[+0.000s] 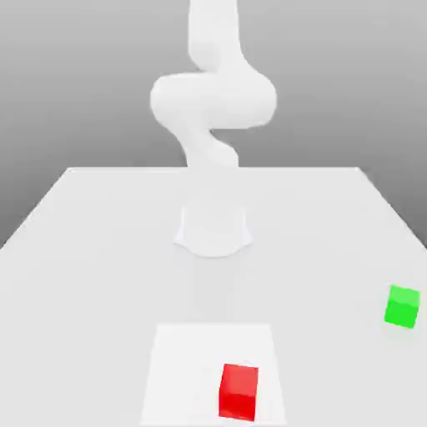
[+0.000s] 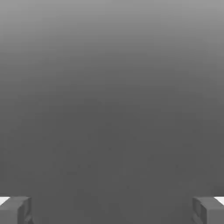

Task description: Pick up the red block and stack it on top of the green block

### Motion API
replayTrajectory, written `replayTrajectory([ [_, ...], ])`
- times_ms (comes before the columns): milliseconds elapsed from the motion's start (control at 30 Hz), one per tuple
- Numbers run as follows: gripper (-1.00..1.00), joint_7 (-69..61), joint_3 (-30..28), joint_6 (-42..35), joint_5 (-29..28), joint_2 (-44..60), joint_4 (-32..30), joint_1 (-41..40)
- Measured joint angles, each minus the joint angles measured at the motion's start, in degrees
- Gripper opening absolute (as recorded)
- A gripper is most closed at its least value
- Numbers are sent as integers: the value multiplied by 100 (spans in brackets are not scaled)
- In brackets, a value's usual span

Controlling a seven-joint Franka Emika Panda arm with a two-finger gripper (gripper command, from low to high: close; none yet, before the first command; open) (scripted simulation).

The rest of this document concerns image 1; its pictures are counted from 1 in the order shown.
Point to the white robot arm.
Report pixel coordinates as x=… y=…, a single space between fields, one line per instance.
x=213 y=100

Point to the small red cube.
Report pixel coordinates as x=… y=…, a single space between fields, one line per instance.
x=238 y=393

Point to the small green cube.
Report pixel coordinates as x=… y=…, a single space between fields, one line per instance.
x=402 y=308

